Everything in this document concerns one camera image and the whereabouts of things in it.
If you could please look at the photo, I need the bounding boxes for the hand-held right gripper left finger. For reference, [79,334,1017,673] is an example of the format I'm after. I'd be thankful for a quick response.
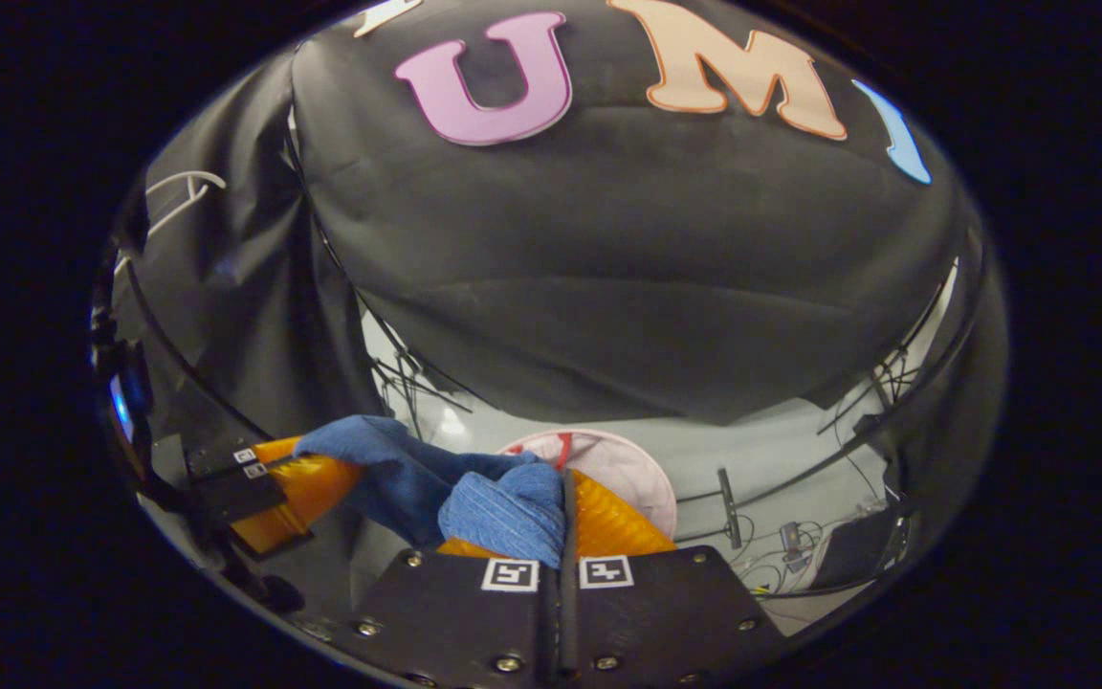
[348,536,560,689]

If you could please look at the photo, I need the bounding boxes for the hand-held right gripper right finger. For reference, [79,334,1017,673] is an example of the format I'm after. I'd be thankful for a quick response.
[559,467,791,689]

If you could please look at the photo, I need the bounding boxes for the pink laundry hamper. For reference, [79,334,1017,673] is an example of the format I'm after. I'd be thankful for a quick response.
[496,429,678,542]

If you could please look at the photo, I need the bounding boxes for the white plastic hanger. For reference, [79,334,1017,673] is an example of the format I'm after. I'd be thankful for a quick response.
[144,170,227,240]

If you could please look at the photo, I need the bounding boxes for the black clothes rack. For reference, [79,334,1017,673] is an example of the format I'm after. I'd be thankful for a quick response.
[121,220,992,594]

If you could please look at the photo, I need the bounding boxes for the black equipment box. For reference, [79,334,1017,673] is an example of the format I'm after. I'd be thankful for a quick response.
[814,510,908,589]

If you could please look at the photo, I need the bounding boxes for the black backdrop stand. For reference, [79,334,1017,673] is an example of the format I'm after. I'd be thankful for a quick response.
[364,325,475,441]
[814,278,954,436]

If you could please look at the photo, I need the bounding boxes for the black backdrop cloth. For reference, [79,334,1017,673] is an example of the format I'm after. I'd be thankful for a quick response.
[116,0,1006,451]

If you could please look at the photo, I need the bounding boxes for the tangled black floor cables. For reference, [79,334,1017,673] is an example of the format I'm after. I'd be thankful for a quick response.
[733,517,896,599]

